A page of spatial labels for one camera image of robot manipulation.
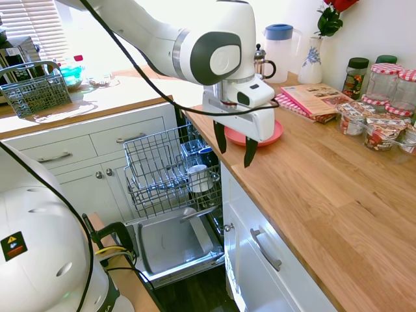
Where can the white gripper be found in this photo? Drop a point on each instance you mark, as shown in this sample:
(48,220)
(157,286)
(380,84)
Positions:
(260,123)

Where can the pink round plate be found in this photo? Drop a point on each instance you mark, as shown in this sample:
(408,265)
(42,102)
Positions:
(276,131)

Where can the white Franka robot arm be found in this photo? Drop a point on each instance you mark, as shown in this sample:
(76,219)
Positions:
(156,35)

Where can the steel dishwasher door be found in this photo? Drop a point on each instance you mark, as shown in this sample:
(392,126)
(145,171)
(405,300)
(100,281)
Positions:
(175,240)

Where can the blue mug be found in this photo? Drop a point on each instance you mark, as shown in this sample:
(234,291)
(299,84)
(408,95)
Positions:
(208,156)

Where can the white mug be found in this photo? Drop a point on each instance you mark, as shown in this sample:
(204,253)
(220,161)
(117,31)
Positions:
(199,178)

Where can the red gingham book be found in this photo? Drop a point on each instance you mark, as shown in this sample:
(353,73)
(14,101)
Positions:
(294,107)

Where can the glass French press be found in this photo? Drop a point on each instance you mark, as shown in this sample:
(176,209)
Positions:
(261,66)

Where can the pink cookbook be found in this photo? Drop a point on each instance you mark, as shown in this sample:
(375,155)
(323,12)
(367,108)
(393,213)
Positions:
(317,96)

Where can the white pitcher with blue lid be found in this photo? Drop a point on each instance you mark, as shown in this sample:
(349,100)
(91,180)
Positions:
(279,52)

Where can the white vase with blue print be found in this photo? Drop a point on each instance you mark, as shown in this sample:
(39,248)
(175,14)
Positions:
(311,63)

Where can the plastic dessert pot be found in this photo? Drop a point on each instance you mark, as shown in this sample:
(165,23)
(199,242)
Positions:
(410,139)
(380,135)
(352,120)

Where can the spice jar with black lid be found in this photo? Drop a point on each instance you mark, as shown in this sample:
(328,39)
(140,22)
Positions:
(355,78)

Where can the short jar with gingham lid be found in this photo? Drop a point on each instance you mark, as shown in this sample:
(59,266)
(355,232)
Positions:
(373,101)
(399,110)

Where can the black clamp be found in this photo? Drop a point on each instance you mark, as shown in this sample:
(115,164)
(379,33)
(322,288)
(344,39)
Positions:
(113,232)

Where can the white cabinet with two drawers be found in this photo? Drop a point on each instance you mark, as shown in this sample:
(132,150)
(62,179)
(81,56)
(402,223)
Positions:
(81,152)

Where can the tall jar with gingham lid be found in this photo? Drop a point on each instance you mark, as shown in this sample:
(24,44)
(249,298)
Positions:
(383,83)
(408,89)

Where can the glass jar with green lid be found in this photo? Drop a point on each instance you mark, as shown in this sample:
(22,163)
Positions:
(386,59)

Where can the wooden mounting board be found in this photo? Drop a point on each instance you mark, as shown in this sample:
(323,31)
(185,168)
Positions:
(130,286)

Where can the teal bowl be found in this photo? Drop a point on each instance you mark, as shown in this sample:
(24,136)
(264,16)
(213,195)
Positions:
(72,76)

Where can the bottle with red cap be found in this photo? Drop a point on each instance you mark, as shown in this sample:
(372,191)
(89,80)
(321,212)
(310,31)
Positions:
(78,59)

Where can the grey plastic cutlery basket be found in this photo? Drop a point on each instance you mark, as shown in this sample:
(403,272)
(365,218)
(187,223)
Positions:
(35,91)

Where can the steel countertop appliance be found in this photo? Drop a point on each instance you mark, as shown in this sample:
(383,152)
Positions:
(16,58)

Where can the white window blind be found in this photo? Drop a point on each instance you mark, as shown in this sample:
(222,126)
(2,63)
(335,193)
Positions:
(29,19)

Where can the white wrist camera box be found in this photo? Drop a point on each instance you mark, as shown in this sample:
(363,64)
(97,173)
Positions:
(252,94)

